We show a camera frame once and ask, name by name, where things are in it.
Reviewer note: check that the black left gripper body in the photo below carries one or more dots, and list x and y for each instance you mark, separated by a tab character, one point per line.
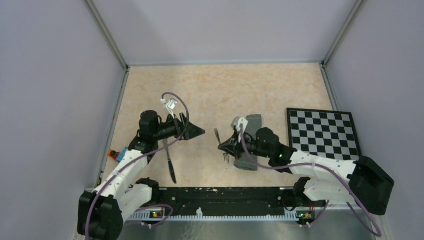
173	127

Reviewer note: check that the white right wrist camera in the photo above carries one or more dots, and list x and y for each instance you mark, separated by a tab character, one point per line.
239	124

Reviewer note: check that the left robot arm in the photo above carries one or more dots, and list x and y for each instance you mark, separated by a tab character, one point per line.
132	159

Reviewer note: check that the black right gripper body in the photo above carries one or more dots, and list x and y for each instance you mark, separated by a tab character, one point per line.
250	144

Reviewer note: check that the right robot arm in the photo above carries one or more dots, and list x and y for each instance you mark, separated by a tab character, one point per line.
360	181

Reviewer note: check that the silver table knife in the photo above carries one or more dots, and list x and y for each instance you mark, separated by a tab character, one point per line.
169	160

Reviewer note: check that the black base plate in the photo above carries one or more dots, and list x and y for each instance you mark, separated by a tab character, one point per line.
231	201

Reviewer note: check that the grey cloth napkin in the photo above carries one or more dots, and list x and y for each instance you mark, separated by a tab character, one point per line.
255	122

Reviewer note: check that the colourful card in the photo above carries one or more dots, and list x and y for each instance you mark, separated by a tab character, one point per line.
117	156

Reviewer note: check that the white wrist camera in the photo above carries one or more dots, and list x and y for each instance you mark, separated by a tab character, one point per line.
239	124
169	105

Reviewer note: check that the aluminium frame rail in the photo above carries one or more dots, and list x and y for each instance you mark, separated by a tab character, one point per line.
156	213

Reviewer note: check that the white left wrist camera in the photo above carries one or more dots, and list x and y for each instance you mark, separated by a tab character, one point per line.
169	105

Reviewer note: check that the black white checkerboard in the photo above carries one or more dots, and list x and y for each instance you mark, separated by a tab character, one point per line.
323	133

